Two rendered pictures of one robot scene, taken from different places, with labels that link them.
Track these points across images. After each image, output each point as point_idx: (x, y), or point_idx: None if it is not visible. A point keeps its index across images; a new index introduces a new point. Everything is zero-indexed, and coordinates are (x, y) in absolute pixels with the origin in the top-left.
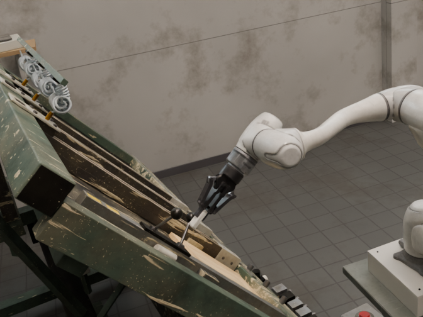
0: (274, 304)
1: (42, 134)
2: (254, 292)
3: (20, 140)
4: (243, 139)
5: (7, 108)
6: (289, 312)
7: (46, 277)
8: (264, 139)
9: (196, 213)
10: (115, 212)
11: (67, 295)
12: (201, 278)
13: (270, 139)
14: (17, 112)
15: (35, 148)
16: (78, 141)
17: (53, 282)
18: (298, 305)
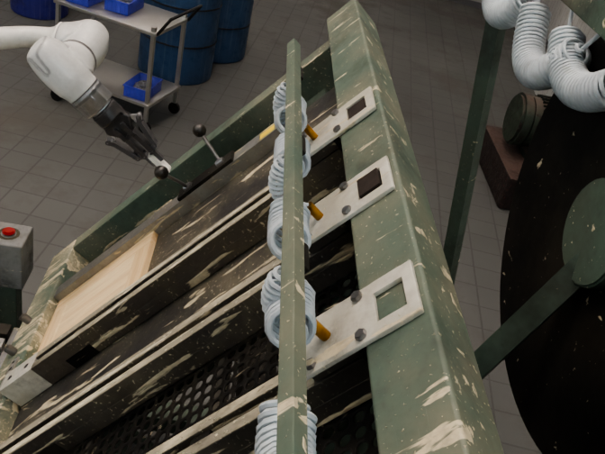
0: (50, 305)
1: (338, 63)
2: (53, 325)
3: (366, 30)
4: (90, 67)
5: (378, 78)
6: (41, 301)
7: None
8: (98, 35)
9: (161, 154)
10: (266, 129)
11: None
12: (210, 136)
13: (99, 28)
14: (365, 61)
15: (355, 11)
16: (220, 314)
17: None
18: None
